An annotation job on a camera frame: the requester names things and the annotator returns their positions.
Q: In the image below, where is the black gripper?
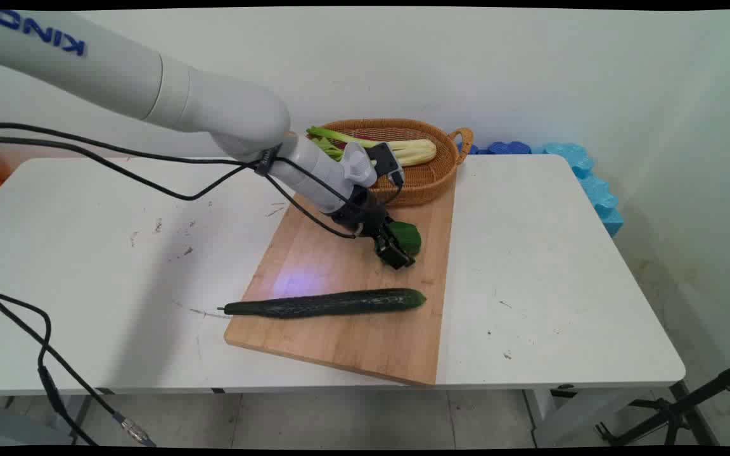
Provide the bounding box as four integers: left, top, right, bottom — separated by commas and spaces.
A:
331, 186, 417, 270

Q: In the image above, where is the green cucumber piece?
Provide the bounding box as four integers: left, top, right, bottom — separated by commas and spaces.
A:
388, 221, 422, 257

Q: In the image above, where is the woven wicker basket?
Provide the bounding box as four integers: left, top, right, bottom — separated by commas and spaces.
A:
313, 118, 474, 207

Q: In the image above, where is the long dark green cucumber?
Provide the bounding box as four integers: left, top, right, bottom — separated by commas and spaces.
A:
217, 288, 428, 319

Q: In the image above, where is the wooden cutting board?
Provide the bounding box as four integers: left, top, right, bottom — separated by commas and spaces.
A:
224, 182, 456, 387

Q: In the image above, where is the pale green celery bunch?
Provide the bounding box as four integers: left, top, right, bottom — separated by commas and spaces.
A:
305, 126, 437, 168

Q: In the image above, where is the dark blue foam mat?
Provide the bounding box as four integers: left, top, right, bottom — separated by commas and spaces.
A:
458, 141, 534, 156

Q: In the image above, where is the light blue foam mat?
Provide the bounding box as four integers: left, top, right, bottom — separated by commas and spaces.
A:
542, 142, 625, 238

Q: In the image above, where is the black tripod stand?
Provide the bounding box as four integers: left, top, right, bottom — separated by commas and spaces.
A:
596, 358, 730, 447

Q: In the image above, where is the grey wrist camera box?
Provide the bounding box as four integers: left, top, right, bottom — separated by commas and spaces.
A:
342, 142, 405, 188

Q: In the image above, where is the black cable strap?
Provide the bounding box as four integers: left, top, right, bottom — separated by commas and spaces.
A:
253, 146, 282, 176

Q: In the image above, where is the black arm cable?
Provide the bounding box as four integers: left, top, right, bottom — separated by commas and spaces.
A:
0, 134, 361, 240
0, 122, 405, 205

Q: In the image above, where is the black cable with metal connector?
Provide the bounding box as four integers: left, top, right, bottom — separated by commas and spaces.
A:
0, 284, 158, 448

